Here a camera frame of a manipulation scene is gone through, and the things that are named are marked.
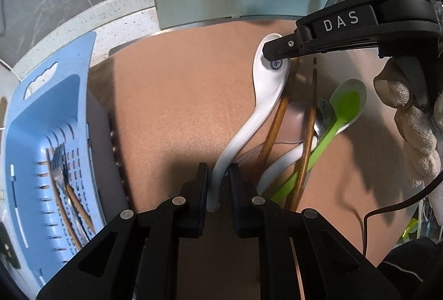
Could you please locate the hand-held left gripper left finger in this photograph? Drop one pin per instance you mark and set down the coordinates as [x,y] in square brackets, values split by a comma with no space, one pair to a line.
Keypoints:
[200,196]

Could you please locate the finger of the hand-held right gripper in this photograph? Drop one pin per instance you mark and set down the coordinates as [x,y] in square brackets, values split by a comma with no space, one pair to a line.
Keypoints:
[280,47]

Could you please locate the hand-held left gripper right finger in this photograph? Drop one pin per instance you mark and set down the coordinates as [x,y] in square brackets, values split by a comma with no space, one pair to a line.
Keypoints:
[238,203]

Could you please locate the white ceramic spoon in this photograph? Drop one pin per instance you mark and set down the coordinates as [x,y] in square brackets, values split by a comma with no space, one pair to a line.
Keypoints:
[263,85]
[280,165]

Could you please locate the brown wooden chopstick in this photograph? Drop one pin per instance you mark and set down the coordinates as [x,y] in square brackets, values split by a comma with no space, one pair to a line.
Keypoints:
[64,210]
[81,208]
[309,120]
[277,120]

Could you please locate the steel spoon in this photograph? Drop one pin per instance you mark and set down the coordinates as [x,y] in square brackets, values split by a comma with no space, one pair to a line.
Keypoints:
[325,120]

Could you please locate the green plastic spoon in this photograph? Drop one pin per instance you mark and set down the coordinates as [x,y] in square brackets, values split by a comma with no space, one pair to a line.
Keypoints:
[346,102]

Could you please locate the steel fork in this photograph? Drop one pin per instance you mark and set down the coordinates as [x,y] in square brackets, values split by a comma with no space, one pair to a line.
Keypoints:
[64,161]
[57,168]

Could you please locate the blue plastic basket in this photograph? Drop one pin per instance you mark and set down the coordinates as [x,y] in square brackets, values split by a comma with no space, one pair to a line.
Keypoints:
[31,133]

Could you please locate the person's right hand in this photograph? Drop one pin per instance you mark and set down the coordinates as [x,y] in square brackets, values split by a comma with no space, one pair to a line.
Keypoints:
[394,88]

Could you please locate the translucent plastic spoon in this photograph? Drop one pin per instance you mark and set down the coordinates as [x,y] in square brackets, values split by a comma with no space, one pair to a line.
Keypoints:
[294,120]

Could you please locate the orange mat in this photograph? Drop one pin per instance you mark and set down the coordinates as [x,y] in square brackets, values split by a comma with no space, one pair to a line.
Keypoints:
[173,95]

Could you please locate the person's dark clothing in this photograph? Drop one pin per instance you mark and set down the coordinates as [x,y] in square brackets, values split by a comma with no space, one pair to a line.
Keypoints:
[412,269]

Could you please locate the dark green object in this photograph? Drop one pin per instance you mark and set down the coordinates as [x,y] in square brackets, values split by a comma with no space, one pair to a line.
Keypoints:
[7,244]

